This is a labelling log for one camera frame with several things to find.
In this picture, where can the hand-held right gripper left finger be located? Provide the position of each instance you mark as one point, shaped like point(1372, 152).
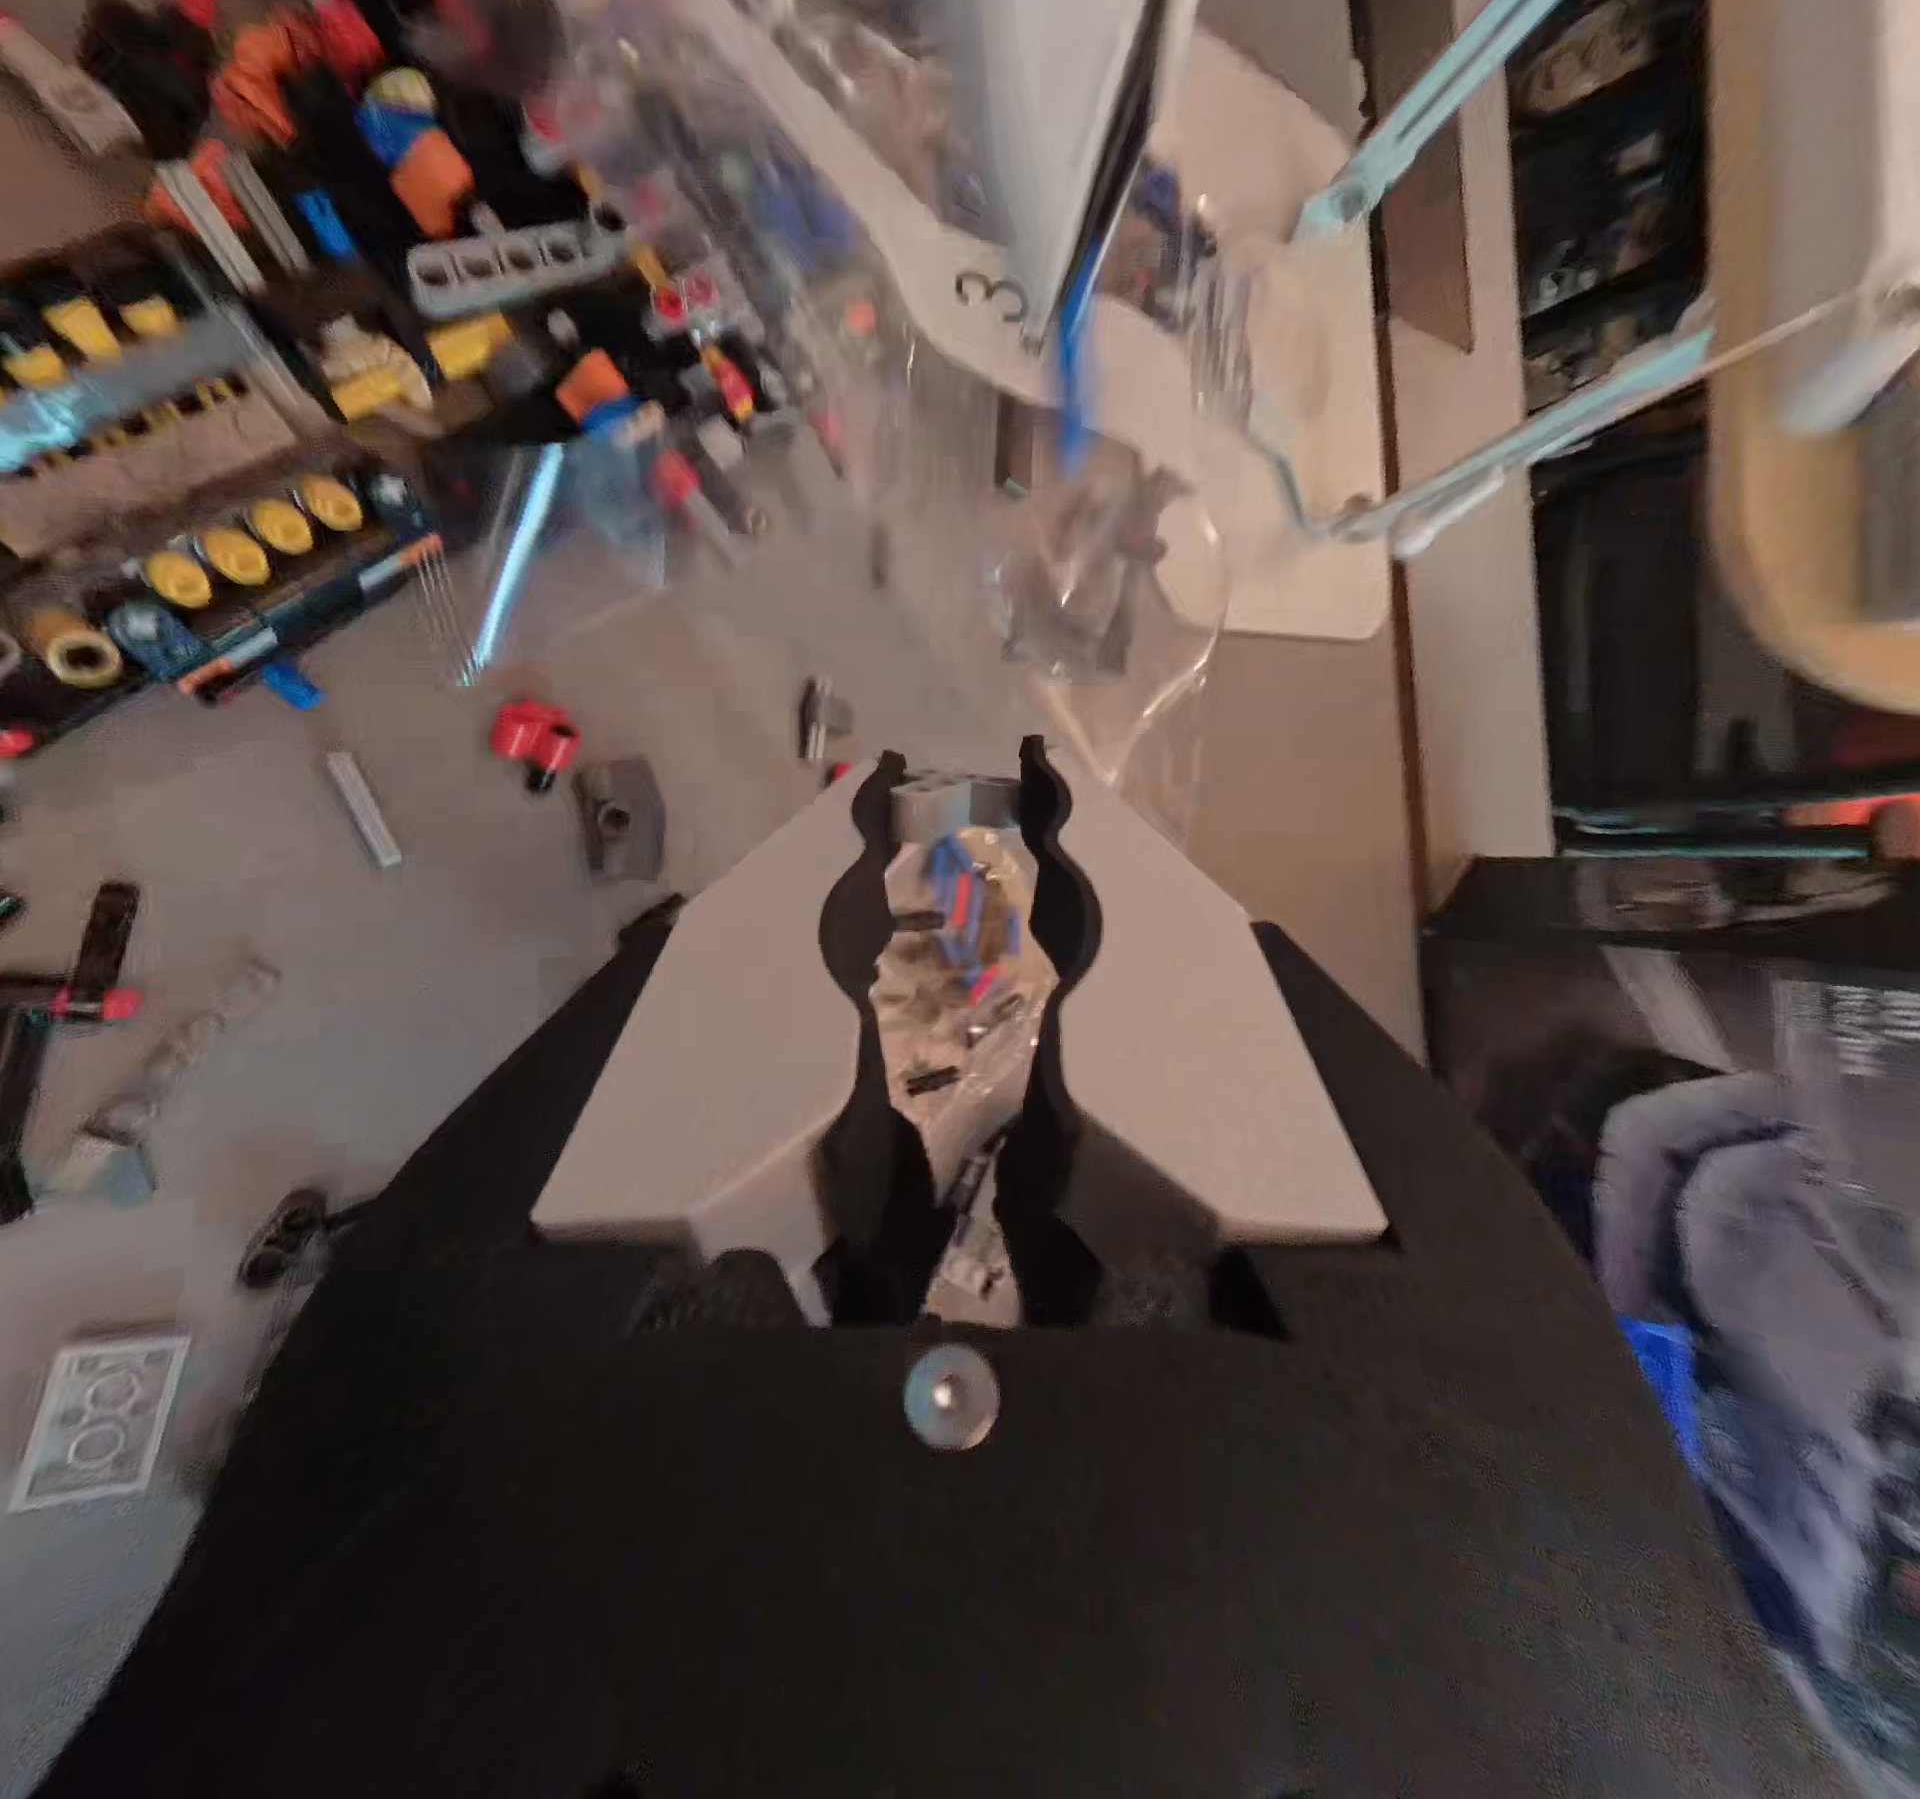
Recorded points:
point(704, 1064)

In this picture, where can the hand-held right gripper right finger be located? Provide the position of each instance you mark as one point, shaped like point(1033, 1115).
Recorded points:
point(1200, 1081)

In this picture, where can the large clear white-label plastic bag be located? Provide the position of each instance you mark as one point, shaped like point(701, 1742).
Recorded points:
point(914, 239)

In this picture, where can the small clear zip bag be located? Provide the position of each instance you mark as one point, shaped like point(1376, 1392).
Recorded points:
point(959, 916)

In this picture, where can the light grey lego beam blue pin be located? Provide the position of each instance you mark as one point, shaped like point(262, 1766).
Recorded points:
point(947, 803)

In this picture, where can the dark grey angled lego piece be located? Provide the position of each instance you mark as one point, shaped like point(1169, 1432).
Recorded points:
point(621, 819)

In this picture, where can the small grey lego axle piece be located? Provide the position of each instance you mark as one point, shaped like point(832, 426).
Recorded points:
point(824, 718)

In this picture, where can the light grey lego stick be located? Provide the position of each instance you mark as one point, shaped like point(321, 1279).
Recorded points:
point(364, 810)

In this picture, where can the grey two-hole lego connector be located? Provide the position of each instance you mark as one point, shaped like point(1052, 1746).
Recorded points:
point(287, 1238)

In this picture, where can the grey narrow studded lego plate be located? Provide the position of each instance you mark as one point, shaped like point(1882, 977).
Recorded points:
point(194, 1044)

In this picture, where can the light grey five-hole lego beam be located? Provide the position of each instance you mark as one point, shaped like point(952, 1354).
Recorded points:
point(508, 264)

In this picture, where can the black lego beams red pins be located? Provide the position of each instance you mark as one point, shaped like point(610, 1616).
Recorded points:
point(106, 932)

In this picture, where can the scattered loose lego pieces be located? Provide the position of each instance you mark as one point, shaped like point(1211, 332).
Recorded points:
point(436, 171)

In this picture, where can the light grey rectangular lego plate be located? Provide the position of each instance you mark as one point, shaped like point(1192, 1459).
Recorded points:
point(97, 1426)

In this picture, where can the black yellow lego engine assembly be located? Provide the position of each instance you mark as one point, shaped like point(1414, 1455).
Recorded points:
point(178, 480)

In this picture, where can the white articulated desk stand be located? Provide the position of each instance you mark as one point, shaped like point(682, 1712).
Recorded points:
point(1320, 600)

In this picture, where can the dark shelf unit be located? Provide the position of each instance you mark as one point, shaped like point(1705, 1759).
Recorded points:
point(1606, 256)

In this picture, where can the blue storage bin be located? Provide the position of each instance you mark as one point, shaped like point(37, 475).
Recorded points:
point(1663, 1379)

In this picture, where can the cream rounded object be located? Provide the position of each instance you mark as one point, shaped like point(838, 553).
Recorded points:
point(1799, 329)

